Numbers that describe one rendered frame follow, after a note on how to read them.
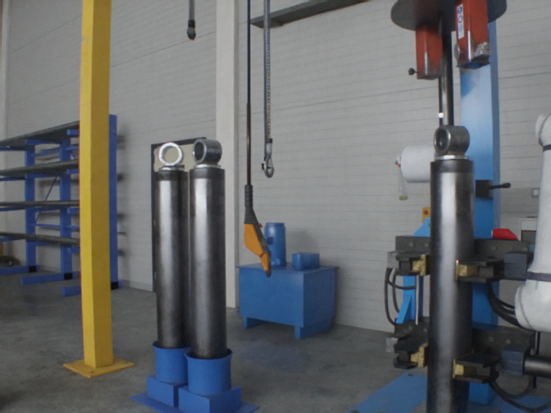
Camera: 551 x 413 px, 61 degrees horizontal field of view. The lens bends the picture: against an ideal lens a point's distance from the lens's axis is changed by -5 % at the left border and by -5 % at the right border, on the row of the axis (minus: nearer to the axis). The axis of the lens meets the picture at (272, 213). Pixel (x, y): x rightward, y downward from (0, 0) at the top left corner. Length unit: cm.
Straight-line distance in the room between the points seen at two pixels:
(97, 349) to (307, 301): 192
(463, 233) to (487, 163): 58
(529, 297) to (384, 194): 330
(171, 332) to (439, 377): 161
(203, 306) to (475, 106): 192
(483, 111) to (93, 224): 277
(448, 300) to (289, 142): 347
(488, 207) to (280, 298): 248
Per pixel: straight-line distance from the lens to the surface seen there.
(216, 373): 300
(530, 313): 176
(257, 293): 493
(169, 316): 316
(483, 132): 294
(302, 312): 463
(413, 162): 348
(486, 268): 243
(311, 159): 537
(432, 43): 280
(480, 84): 299
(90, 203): 385
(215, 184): 286
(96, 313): 395
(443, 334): 254
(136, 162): 763
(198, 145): 299
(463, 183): 247
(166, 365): 323
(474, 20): 250
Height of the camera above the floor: 127
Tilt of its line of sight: 1 degrees down
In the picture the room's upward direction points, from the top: straight up
